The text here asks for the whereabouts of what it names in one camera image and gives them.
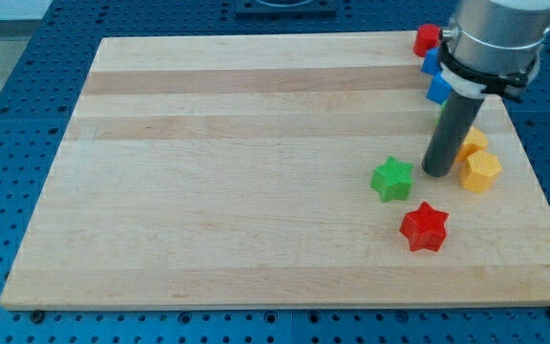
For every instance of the green star block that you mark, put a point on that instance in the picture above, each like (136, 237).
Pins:
(393, 180)

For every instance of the red star block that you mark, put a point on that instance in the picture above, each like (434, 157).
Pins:
(425, 228)

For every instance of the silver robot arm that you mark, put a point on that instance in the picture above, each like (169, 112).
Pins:
(497, 36)

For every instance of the wooden board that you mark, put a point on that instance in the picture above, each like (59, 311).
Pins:
(233, 172)

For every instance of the green block behind rod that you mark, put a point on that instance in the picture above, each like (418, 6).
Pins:
(439, 113)

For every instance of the lower blue block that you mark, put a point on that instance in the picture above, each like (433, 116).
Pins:
(439, 89)

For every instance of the blue block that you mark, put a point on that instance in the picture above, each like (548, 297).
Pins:
(430, 65)
(439, 89)

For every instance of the upper blue block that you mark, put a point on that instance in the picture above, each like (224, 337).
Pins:
(430, 65)

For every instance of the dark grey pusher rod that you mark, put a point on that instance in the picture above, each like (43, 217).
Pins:
(457, 117)

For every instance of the yellow block behind rod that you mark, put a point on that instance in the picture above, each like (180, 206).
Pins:
(475, 140)

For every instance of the red cylinder block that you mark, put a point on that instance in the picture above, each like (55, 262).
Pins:
(427, 37)

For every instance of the yellow hexagon block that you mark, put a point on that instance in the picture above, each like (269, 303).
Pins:
(480, 171)

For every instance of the black and white clamp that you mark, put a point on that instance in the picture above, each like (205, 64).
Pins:
(474, 84)

